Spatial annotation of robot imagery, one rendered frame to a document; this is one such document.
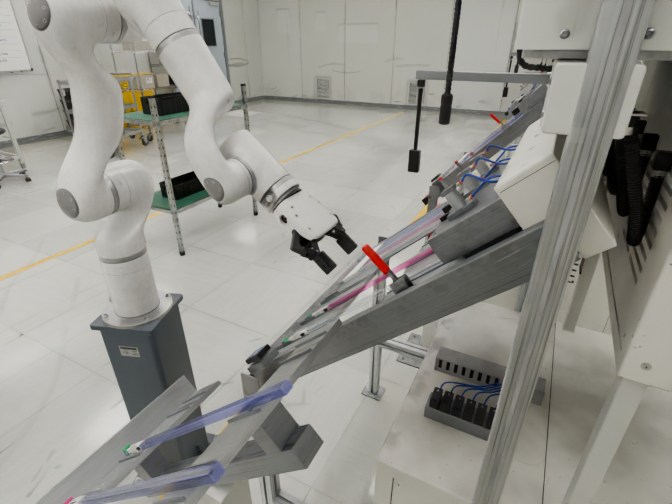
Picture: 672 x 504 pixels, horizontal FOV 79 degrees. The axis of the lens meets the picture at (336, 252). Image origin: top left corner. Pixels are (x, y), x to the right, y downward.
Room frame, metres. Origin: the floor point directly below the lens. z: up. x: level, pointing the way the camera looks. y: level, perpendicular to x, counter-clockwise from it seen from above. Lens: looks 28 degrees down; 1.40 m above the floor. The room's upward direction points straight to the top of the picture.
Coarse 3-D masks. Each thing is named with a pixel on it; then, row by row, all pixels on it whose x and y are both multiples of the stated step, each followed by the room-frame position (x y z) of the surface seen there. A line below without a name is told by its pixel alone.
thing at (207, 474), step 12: (192, 468) 0.25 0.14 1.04; (204, 468) 0.23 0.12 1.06; (216, 468) 0.23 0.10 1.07; (144, 480) 0.29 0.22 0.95; (156, 480) 0.27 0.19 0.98; (168, 480) 0.25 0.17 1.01; (180, 480) 0.24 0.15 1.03; (192, 480) 0.23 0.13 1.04; (204, 480) 0.22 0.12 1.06; (216, 480) 0.22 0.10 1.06; (96, 492) 0.35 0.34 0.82; (108, 492) 0.32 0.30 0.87; (120, 492) 0.30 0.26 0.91; (132, 492) 0.28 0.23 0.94; (144, 492) 0.27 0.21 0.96; (156, 492) 0.26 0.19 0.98
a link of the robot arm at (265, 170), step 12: (240, 132) 0.80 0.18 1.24; (228, 144) 0.78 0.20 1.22; (240, 144) 0.78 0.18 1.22; (252, 144) 0.79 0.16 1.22; (228, 156) 0.77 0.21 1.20; (240, 156) 0.76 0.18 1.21; (252, 156) 0.76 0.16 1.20; (264, 156) 0.78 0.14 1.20; (252, 168) 0.74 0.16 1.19; (264, 168) 0.75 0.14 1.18; (276, 168) 0.76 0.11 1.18; (252, 180) 0.73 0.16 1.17; (264, 180) 0.74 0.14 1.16; (276, 180) 0.74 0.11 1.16; (252, 192) 0.75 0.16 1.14; (264, 192) 0.74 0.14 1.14
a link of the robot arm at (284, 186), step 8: (288, 176) 0.76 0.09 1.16; (280, 184) 0.74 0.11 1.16; (288, 184) 0.75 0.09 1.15; (296, 184) 0.76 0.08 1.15; (272, 192) 0.73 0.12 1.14; (280, 192) 0.73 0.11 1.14; (288, 192) 0.74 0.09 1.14; (264, 200) 0.74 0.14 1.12; (272, 200) 0.73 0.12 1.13; (280, 200) 0.73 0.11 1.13; (272, 208) 0.75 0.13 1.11
